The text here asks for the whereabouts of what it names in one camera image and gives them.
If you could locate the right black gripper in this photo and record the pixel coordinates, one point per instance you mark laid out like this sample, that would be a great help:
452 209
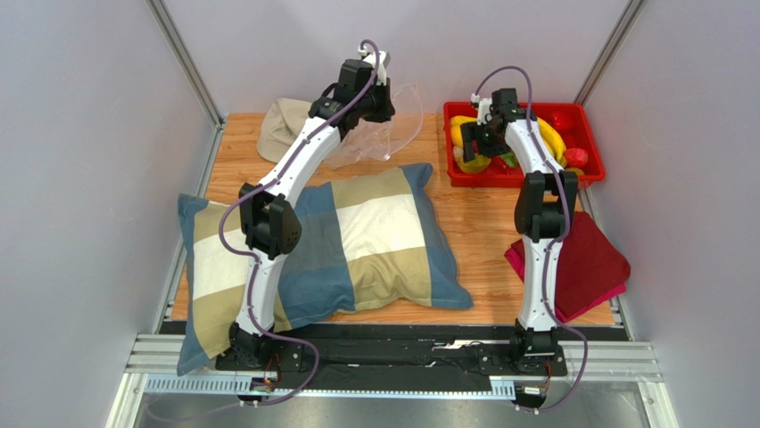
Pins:
472 138

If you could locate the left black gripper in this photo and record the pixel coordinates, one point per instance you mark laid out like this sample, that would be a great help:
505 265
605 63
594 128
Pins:
388 110

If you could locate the yellow lemon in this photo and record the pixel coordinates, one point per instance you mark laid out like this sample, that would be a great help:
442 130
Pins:
456 136

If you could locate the clear zip top bag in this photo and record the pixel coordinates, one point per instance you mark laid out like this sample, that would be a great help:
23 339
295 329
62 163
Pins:
380 141

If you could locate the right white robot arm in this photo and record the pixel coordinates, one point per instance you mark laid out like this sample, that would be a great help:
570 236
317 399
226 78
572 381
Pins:
542 217

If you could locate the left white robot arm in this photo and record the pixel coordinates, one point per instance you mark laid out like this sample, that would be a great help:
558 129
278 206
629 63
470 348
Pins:
268 220

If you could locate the orange carrot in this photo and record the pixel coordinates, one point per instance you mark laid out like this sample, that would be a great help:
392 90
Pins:
510 160

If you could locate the garlic bulb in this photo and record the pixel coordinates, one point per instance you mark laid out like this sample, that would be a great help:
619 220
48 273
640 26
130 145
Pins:
458 153

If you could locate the yellow corn cob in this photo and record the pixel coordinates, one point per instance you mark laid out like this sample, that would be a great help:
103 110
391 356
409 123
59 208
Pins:
459 120

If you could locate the yellow banana bunch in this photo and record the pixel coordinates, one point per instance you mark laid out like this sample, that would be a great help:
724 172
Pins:
553 141

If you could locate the beige bucket hat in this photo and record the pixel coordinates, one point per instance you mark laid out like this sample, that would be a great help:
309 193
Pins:
280 127

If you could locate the red plastic tray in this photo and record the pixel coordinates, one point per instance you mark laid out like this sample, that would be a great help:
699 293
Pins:
498 176

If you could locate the plaid pillow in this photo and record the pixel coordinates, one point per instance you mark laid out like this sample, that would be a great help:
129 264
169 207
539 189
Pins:
366 242

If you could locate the folded red cloth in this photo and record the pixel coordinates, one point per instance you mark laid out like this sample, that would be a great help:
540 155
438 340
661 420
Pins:
590 270

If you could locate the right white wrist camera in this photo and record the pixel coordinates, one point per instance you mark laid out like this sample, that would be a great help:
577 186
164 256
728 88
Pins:
483 108

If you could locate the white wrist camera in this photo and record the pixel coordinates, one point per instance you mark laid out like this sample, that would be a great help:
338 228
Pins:
483 108
379 60

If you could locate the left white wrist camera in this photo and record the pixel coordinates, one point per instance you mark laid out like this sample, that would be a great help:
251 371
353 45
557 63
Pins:
379 60

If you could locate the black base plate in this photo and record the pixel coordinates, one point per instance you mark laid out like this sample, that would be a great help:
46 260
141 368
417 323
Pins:
391 358

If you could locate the aluminium frame rail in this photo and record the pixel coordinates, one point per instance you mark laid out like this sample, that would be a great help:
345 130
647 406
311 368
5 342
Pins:
612 380

